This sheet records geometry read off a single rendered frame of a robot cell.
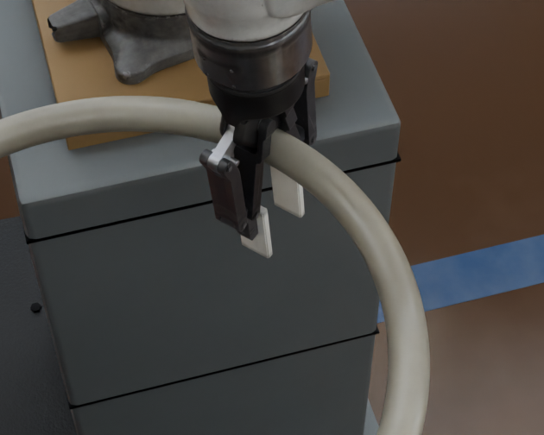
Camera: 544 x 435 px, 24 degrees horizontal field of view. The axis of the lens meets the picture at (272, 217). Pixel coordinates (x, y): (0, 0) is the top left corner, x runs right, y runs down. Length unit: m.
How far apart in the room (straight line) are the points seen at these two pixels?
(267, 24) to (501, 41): 1.72
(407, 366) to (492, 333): 1.22
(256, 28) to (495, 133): 1.55
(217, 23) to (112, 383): 0.76
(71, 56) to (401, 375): 0.58
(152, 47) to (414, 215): 1.04
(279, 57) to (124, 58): 0.42
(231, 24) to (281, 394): 0.89
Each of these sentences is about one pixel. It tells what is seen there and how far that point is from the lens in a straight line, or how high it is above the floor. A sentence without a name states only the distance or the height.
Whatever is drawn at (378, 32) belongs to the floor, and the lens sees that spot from 2.55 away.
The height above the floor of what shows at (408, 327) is 1.00.
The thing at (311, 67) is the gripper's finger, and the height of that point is 1.03.
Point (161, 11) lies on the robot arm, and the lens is 1.27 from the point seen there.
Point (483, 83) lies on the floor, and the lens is 2.48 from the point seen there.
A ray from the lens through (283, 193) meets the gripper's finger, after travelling 1.13.
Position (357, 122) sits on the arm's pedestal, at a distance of 1.30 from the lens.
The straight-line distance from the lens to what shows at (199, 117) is 1.04.
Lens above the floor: 1.76
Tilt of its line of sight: 52 degrees down
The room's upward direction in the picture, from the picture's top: straight up
